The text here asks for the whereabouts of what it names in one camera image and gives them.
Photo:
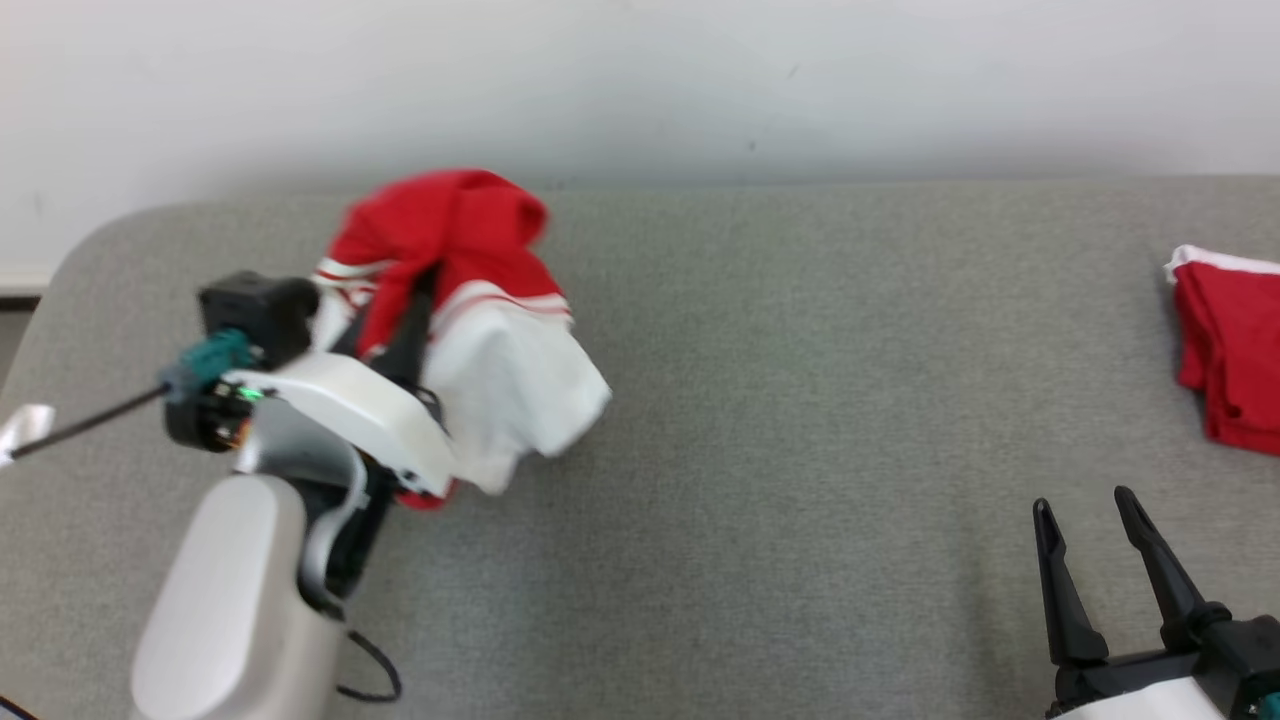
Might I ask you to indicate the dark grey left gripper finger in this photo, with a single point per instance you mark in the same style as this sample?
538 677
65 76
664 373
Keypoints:
346 338
408 335

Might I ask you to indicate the red shorts with white trim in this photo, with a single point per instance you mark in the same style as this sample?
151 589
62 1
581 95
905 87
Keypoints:
1235 340

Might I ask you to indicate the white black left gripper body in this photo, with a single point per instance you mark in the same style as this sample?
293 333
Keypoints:
350 405

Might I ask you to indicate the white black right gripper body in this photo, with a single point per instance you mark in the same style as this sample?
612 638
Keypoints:
1210 670

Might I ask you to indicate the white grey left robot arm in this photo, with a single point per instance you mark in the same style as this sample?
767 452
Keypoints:
230 590

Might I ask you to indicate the red jersey with white sleeves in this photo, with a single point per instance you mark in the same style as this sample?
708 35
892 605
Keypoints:
500 340

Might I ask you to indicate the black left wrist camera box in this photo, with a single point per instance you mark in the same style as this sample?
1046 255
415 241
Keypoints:
258 312

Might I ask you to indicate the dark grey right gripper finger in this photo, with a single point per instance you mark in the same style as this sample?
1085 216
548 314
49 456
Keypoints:
1065 590
1160 570

